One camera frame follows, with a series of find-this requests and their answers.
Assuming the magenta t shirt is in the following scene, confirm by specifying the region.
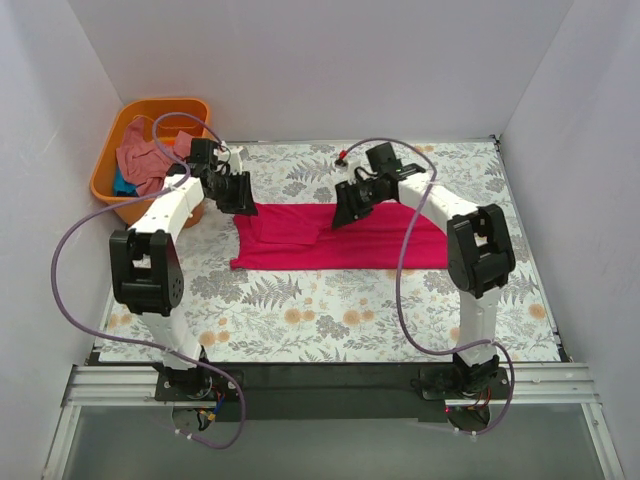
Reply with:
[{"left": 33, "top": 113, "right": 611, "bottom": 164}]
[{"left": 229, "top": 201, "right": 451, "bottom": 272}]

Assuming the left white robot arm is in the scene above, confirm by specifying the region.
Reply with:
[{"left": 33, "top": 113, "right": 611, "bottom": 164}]
[{"left": 109, "top": 138, "right": 258, "bottom": 400}]

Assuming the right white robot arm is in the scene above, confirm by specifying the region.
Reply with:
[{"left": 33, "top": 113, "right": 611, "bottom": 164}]
[{"left": 332, "top": 138, "right": 516, "bottom": 398}]

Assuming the salmon pink t shirt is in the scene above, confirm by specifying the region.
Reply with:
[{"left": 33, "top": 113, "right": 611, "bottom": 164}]
[{"left": 115, "top": 116, "right": 174, "bottom": 197}]

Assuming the orange plastic basket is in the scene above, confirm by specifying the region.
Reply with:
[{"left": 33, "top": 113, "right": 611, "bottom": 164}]
[{"left": 89, "top": 97, "right": 213, "bottom": 228}]

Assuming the teal garment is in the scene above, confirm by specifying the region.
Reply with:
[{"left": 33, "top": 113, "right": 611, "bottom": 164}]
[{"left": 113, "top": 168, "right": 138, "bottom": 197}]

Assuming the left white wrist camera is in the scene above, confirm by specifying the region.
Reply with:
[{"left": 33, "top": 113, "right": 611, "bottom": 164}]
[{"left": 216, "top": 143, "right": 249, "bottom": 175}]

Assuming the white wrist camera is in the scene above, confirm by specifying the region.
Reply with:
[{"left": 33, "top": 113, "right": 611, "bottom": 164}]
[
  {"left": 334, "top": 150, "right": 362, "bottom": 184},
  {"left": 216, "top": 143, "right": 249, "bottom": 175}
]

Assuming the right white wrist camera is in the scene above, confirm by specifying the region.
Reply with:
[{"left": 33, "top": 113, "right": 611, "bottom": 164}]
[{"left": 334, "top": 150, "right": 362, "bottom": 184}]

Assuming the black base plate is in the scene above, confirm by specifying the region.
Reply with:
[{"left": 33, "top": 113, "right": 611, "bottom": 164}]
[{"left": 153, "top": 363, "right": 510, "bottom": 423}]

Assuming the aluminium frame rail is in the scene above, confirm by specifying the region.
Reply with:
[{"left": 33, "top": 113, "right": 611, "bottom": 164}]
[{"left": 43, "top": 362, "right": 624, "bottom": 479}]

